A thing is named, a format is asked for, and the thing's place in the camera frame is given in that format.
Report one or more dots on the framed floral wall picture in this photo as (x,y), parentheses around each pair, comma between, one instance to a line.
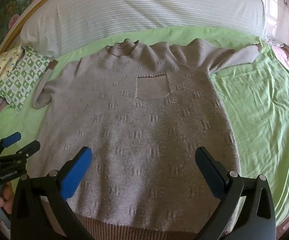
(12,7)

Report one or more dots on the beige knit sweater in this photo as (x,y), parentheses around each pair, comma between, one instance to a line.
(139,120)

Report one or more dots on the green patterned pillow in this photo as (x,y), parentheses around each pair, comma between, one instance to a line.
(22,80)

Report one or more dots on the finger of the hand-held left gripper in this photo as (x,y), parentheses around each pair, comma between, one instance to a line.
(11,139)
(30,149)

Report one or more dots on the green bed sheet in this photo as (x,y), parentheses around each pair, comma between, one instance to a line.
(254,110)

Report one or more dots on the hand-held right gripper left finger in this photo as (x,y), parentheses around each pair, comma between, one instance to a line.
(76,173)

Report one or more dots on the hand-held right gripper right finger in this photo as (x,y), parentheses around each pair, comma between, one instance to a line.
(212,177)

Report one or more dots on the white striped pillow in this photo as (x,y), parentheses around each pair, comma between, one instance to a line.
(144,12)

